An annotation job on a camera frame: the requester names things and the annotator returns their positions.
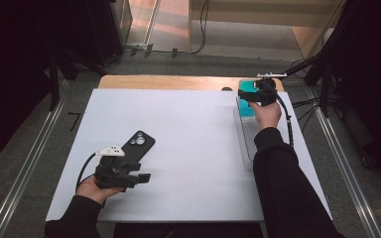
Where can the light wooden shelf unit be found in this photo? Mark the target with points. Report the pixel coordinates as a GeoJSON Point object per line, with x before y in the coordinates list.
{"type": "Point", "coordinates": [311, 36]}

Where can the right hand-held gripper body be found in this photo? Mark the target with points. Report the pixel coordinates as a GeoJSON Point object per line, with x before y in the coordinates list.
{"type": "Point", "coordinates": [268, 94]}

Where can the black metal stand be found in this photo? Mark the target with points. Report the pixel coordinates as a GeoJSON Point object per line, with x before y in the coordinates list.
{"type": "Point", "coordinates": [324, 89]}
{"type": "Point", "coordinates": [54, 86]}

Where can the person's left hand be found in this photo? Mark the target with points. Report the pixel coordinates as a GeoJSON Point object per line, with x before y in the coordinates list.
{"type": "Point", "coordinates": [94, 191]}

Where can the dark round table grommet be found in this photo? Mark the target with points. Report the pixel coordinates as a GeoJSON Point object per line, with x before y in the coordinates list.
{"type": "Point", "coordinates": [227, 89]}

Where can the metal floor rail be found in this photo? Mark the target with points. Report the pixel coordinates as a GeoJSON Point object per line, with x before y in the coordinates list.
{"type": "Point", "coordinates": [347, 172]}
{"type": "Point", "coordinates": [26, 168]}

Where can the clear plastic slotted rack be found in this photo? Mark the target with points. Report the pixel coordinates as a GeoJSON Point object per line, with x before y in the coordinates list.
{"type": "Point", "coordinates": [246, 142]}

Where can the black curtain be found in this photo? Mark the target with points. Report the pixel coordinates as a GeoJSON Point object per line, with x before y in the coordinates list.
{"type": "Point", "coordinates": [20, 66]}
{"type": "Point", "coordinates": [370, 82]}

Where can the person's right hand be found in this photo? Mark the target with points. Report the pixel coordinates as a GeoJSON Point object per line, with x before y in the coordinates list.
{"type": "Point", "coordinates": [268, 115]}

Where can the blue phone case pink rim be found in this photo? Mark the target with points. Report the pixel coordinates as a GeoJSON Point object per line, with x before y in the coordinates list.
{"type": "Point", "coordinates": [246, 109]}

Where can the black phone case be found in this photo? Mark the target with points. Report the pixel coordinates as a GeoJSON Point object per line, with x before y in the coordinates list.
{"type": "Point", "coordinates": [140, 148]}

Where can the white board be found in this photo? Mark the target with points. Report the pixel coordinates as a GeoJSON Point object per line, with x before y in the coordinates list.
{"type": "Point", "coordinates": [178, 132]}

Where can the wooden table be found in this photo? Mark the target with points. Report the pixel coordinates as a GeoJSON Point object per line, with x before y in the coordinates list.
{"type": "Point", "coordinates": [178, 82]}

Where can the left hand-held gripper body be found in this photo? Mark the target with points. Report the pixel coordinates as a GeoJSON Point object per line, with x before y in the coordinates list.
{"type": "Point", "coordinates": [112, 175]}

